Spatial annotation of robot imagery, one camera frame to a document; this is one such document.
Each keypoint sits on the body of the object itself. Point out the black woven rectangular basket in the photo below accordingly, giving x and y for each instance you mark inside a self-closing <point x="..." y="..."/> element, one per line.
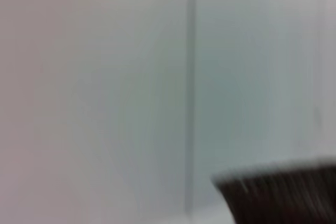
<point x="283" y="197"/>

